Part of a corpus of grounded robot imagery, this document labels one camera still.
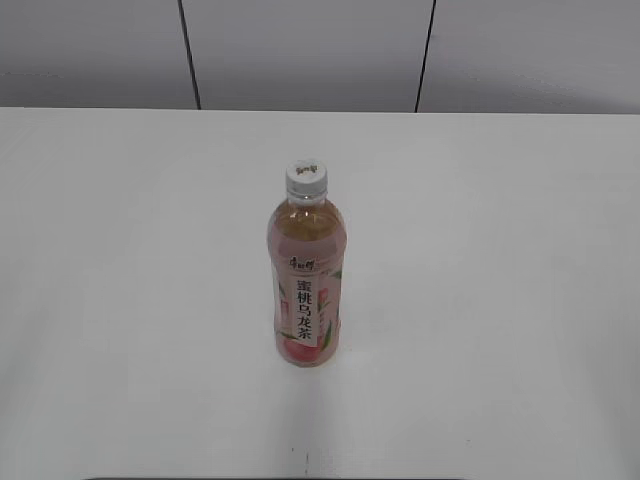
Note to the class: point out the peach oolong tea bottle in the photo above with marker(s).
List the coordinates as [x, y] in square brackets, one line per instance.
[306, 241]

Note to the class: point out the white bottle cap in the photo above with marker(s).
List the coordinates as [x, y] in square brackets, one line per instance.
[306, 178]

